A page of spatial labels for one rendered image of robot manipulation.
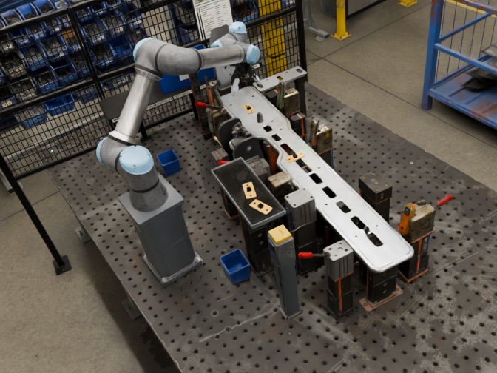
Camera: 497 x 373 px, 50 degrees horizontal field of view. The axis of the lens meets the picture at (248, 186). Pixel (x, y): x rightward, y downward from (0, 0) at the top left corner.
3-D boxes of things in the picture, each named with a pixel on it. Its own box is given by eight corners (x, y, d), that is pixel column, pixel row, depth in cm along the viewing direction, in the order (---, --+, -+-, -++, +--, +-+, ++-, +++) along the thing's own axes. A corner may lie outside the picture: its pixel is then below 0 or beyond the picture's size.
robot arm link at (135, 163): (142, 195, 203) (132, 168, 194) (120, 182, 210) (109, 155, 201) (165, 176, 209) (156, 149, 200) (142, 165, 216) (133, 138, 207)
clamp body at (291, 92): (308, 146, 290) (304, 92, 266) (289, 155, 287) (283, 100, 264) (299, 138, 296) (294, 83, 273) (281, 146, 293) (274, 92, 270)
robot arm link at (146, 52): (112, 174, 204) (163, 38, 199) (88, 161, 212) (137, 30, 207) (134, 179, 214) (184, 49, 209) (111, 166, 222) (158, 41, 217)
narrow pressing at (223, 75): (238, 82, 290) (228, 24, 267) (220, 89, 287) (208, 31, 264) (238, 81, 291) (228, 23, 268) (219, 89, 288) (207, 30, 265)
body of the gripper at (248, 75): (242, 85, 251) (239, 62, 243) (234, 78, 257) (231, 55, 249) (257, 79, 253) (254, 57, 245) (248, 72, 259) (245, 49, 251)
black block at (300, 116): (314, 161, 280) (311, 116, 260) (296, 169, 277) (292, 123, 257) (306, 154, 285) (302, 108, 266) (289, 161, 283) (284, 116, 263)
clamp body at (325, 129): (339, 184, 265) (338, 128, 241) (319, 194, 262) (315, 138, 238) (329, 174, 271) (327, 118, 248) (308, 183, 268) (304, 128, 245)
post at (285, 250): (303, 311, 213) (294, 239, 184) (287, 320, 212) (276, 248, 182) (293, 298, 219) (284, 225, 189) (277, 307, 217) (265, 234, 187)
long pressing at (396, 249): (424, 250, 192) (424, 248, 191) (372, 277, 186) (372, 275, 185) (251, 85, 288) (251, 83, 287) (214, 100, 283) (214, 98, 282)
